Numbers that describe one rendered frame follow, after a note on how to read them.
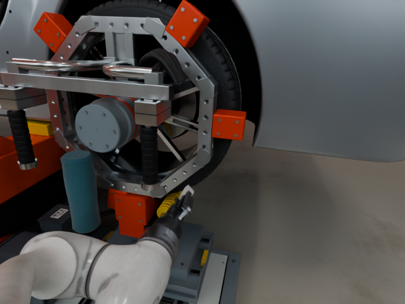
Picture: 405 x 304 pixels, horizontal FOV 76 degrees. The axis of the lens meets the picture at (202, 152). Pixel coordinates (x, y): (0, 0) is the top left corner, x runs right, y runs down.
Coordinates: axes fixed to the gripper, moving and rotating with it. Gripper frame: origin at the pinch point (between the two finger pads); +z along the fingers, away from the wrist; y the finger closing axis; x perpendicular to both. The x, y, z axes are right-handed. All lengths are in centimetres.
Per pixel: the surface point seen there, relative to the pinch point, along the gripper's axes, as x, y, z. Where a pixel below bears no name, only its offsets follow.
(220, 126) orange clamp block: 9.3, 20.6, 4.3
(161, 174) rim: 8.2, -10.3, 12.9
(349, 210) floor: -110, 20, 114
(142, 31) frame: 42.1, 21.4, 4.4
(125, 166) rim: 19.1, -21.2, 14.5
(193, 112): 17.3, 8.2, 30.1
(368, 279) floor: -104, 14, 49
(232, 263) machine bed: -50, -29, 33
